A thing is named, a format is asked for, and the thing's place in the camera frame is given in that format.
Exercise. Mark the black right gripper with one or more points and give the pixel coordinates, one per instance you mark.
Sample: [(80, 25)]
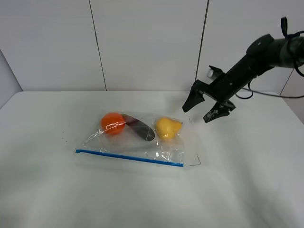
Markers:
[(218, 90)]

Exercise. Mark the clear zip bag blue zipper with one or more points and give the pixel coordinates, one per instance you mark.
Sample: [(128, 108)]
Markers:
[(181, 151)]

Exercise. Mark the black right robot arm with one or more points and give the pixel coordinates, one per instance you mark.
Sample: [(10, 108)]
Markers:
[(262, 55)]

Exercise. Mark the yellow pear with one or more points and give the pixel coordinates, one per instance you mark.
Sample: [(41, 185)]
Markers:
[(167, 128)]

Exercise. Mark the dark purple eggplant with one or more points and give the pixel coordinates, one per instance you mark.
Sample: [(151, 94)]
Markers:
[(140, 128)]

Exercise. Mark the orange fruit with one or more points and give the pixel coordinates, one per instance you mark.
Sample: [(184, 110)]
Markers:
[(112, 123)]

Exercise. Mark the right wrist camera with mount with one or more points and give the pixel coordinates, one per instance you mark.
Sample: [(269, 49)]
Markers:
[(214, 72)]

